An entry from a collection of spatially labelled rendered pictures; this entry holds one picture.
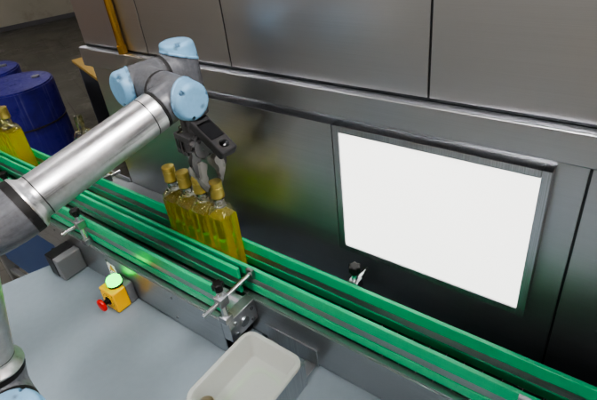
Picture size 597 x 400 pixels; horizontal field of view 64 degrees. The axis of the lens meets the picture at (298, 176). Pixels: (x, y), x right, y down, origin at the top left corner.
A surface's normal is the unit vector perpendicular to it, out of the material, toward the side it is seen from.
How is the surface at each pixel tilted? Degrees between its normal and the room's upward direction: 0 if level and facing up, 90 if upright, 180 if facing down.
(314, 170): 90
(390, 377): 90
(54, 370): 0
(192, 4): 90
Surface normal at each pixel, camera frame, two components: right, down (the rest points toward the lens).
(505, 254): -0.59, 0.47
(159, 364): -0.11, -0.85
